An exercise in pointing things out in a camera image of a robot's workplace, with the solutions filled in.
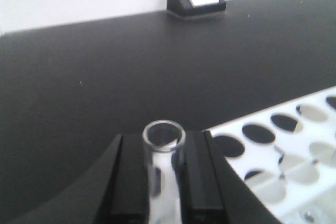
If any clear glass test tube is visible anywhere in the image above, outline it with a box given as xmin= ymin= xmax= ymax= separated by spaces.
xmin=142 ymin=120 xmax=186 ymax=223

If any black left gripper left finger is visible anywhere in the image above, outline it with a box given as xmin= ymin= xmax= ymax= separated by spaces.
xmin=11 ymin=134 xmax=146 ymax=223

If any white test tube rack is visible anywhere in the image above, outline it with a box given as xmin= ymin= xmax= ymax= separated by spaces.
xmin=209 ymin=87 xmax=335 ymax=223

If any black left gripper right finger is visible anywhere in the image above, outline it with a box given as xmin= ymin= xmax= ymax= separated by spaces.
xmin=181 ymin=131 xmax=280 ymax=223

